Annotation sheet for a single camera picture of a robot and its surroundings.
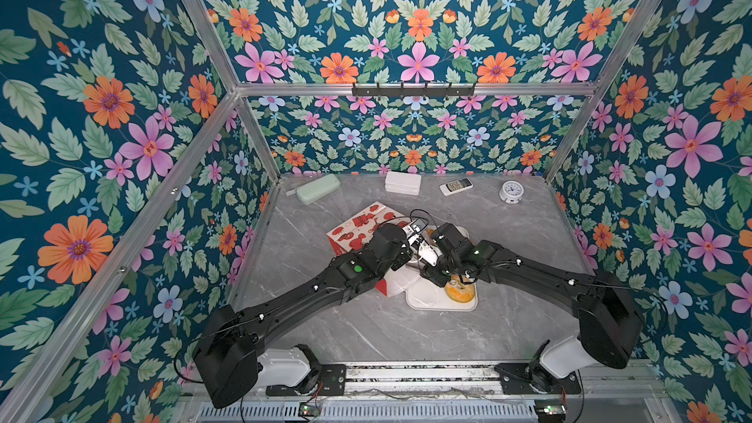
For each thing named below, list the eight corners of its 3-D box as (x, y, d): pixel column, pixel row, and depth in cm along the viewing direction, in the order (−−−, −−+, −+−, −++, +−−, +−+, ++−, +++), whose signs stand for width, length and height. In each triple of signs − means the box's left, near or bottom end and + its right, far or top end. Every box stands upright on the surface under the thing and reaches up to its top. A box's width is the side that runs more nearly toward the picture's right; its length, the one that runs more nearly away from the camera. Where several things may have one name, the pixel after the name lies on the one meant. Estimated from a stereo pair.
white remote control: (444, 197, 116) (445, 192, 114) (439, 189, 119) (440, 184, 117) (472, 188, 119) (473, 184, 117) (466, 180, 122) (467, 176, 120)
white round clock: (502, 204, 113) (505, 196, 109) (497, 187, 118) (500, 180, 115) (523, 204, 113) (527, 196, 109) (517, 187, 118) (521, 180, 115)
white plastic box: (385, 195, 115) (384, 187, 111) (385, 180, 121) (385, 171, 117) (421, 195, 115) (422, 187, 111) (420, 180, 121) (421, 171, 117)
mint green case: (303, 207, 112) (301, 202, 109) (295, 195, 116) (293, 190, 113) (343, 187, 118) (342, 182, 116) (335, 176, 122) (333, 171, 120)
